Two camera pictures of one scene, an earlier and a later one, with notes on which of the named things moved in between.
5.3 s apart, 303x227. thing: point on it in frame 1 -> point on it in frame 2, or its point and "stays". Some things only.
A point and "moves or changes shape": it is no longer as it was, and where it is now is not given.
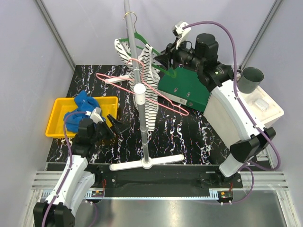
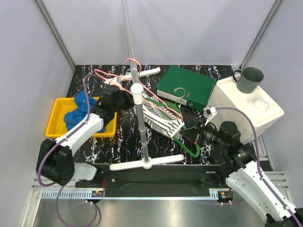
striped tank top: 150,76 -> 160,117
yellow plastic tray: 109,106 stays
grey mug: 250,80 stays
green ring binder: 186,88 stays
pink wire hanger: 184,111 moves or changes shape
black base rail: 183,179 stays
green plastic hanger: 172,74 -> 172,109
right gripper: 172,52 -> 191,133
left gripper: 120,127 -> 129,99
